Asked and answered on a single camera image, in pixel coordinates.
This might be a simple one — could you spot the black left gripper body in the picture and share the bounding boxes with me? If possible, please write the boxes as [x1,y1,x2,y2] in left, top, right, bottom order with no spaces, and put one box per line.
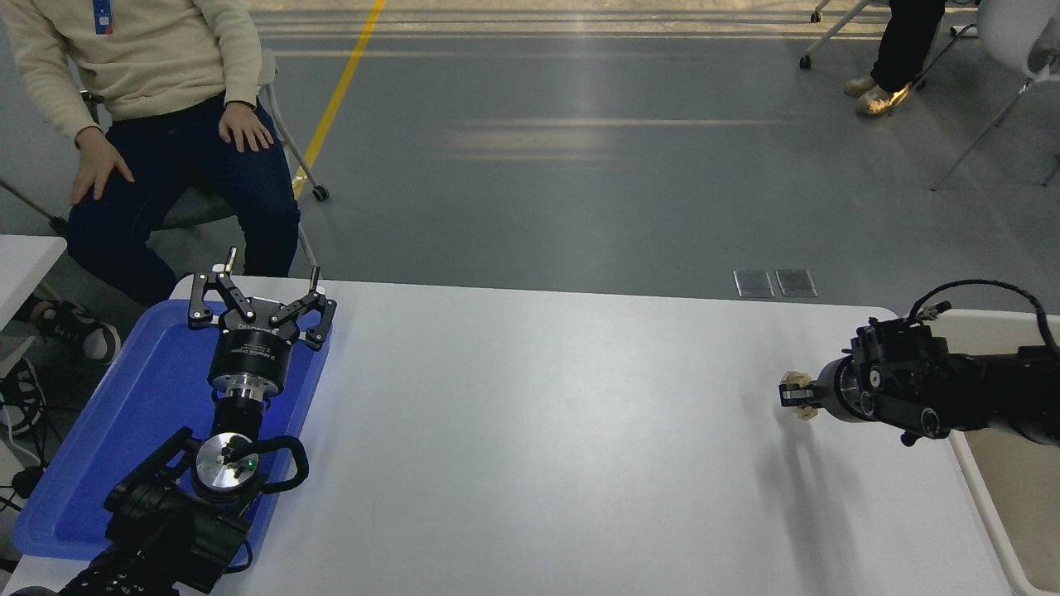
[207,296,301,383]

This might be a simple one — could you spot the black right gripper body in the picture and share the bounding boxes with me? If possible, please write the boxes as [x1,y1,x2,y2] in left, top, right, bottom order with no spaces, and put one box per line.
[815,358,849,421]

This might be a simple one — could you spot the tan paper ball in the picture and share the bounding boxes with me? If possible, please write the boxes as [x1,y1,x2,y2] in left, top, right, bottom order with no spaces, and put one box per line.
[785,370,822,424]

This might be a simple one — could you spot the seated person's right hand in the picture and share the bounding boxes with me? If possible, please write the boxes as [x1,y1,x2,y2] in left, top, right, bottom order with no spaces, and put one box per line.
[70,127,135,206]

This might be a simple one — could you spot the seated person's left hand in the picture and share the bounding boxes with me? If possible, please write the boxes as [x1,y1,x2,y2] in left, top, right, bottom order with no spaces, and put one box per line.
[218,102,274,155]

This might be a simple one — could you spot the grey wheeled chair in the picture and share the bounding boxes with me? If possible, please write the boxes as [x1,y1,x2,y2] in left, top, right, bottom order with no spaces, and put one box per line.
[0,46,330,272]

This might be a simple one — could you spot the seated person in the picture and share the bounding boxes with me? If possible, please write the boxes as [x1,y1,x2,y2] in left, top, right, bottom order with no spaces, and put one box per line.
[0,0,301,365]

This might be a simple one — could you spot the blue plastic tray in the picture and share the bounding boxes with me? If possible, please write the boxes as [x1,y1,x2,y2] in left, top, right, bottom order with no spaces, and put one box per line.
[12,298,334,564]

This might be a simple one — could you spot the white side table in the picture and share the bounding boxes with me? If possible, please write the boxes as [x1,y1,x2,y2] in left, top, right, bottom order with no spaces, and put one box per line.
[0,234,68,377]

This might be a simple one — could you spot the large pale bin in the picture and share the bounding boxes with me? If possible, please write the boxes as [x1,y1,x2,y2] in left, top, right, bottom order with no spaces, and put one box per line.
[899,309,1060,596]

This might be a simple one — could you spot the wheeled chair with pale legs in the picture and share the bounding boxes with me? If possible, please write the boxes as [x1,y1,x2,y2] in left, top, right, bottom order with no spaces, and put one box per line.
[798,0,875,70]

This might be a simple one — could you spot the standing person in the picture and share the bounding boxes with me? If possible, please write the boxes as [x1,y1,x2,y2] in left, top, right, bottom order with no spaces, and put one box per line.
[844,0,947,118]

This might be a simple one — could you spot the white shell chair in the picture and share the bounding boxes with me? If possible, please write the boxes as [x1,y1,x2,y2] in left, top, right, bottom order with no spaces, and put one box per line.
[932,0,1060,191]

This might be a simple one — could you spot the black floor cable coil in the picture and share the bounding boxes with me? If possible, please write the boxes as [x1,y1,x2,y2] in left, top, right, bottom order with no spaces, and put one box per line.
[0,358,49,438]

